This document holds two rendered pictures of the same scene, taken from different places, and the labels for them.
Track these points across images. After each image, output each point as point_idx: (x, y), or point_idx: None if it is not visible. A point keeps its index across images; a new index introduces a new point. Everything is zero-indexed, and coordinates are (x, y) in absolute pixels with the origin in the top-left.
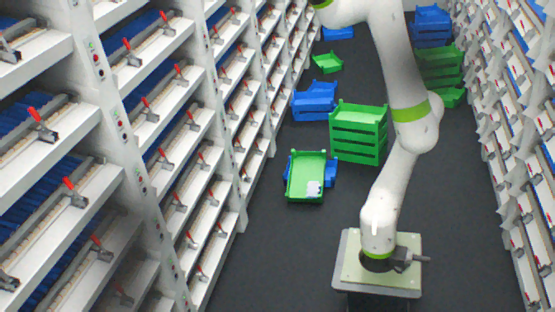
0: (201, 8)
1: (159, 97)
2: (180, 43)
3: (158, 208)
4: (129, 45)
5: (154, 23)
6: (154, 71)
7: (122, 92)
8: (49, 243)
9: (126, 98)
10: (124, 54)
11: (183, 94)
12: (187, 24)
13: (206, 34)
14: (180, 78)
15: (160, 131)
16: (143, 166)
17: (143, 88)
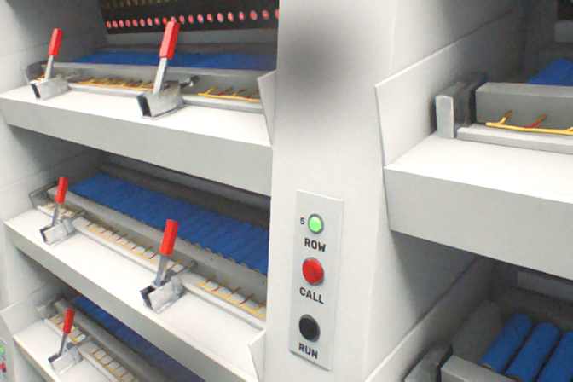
0: (374, 132)
1: (135, 251)
2: (174, 165)
3: (11, 351)
4: (51, 48)
5: (208, 70)
6: (245, 232)
7: (5, 110)
8: None
9: (143, 195)
10: (89, 77)
11: (116, 295)
12: (235, 133)
13: (334, 277)
14: (170, 274)
15: (52, 270)
16: (3, 256)
17: (167, 214)
